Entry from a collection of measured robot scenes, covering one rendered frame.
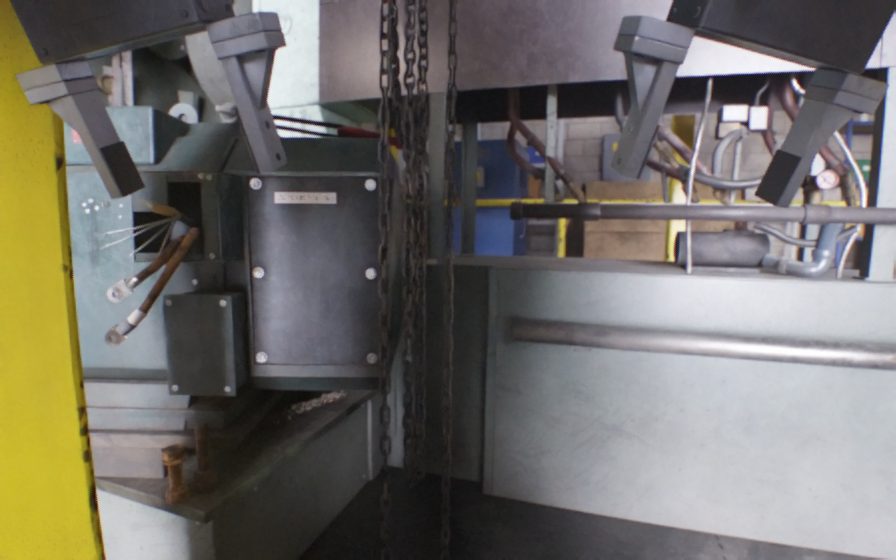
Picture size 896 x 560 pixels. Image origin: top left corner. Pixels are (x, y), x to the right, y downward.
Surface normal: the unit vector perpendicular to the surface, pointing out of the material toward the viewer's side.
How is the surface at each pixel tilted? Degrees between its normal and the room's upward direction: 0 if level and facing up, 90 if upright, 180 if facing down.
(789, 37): 113
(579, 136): 90
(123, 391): 62
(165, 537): 90
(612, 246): 90
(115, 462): 90
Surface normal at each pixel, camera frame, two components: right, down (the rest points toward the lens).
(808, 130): -0.98, -0.13
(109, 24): -0.08, 0.50
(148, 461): 0.04, 0.11
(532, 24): -0.30, 0.11
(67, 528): 0.95, 0.05
